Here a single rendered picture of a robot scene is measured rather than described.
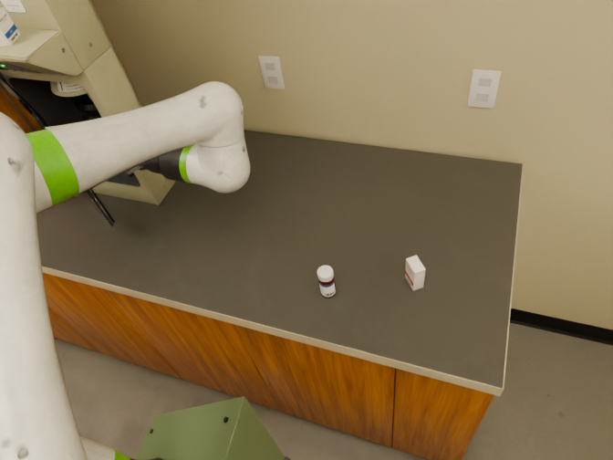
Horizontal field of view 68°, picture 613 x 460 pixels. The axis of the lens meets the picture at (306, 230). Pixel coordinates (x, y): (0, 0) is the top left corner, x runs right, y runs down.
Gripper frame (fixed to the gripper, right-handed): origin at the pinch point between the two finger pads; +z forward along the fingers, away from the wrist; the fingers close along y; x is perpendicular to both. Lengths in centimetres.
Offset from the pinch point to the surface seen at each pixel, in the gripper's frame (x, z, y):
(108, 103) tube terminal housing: -2.9, 4.9, -12.9
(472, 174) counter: 33, -86, -44
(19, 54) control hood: -23.1, 7.7, -0.9
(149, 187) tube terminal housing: 26.0, 4.9, -11.5
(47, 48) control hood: -21.9, 4.9, -5.6
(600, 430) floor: 127, -148, -18
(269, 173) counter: 34, -25, -32
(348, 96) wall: 18, -45, -55
